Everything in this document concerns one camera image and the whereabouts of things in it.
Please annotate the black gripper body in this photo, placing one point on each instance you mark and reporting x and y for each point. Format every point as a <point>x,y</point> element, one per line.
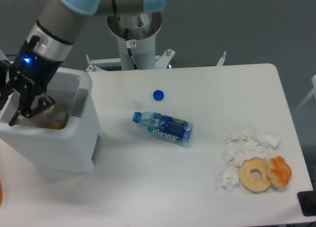
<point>31,69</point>

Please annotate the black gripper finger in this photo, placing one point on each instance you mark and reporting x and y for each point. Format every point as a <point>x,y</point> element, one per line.
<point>4,95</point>
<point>18,101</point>

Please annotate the clear plastic bottle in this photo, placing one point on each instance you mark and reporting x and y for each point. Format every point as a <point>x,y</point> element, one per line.
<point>57,117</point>

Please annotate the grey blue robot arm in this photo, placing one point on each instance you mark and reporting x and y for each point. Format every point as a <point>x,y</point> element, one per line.
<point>48,44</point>

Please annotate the orange item in trash can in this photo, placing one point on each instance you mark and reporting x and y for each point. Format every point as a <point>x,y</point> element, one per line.
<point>56,126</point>

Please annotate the white trash can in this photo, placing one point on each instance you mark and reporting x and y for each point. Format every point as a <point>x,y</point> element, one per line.
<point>72,148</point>

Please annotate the white bottle cap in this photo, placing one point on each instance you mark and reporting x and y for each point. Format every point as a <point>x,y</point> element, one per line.
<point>135,105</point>

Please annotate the blue bottle cap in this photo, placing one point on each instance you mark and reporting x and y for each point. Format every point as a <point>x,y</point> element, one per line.
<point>158,95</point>

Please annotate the blue label plastic bottle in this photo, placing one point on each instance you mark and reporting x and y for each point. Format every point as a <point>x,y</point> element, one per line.
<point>163,127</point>

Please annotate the orange object at left edge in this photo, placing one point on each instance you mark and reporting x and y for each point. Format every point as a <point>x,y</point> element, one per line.
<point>1,194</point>

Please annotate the small crumpled white tissue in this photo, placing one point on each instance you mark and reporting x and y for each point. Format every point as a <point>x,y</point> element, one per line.
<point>230,179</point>

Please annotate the large crumpled white tissue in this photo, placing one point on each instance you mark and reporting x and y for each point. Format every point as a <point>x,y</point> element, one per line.
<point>244,145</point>

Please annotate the orange glazed pastry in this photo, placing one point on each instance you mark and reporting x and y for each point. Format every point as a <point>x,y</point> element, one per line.
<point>278,171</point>

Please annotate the black device at edge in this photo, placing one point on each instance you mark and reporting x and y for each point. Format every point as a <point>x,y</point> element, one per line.
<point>307,201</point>

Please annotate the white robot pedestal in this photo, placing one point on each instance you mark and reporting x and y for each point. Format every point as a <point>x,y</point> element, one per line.
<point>136,40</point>

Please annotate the ring donut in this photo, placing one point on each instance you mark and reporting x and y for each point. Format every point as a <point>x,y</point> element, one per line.
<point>253,175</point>

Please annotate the white frame at right edge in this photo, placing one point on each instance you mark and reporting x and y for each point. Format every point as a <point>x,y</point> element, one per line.
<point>307,103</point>

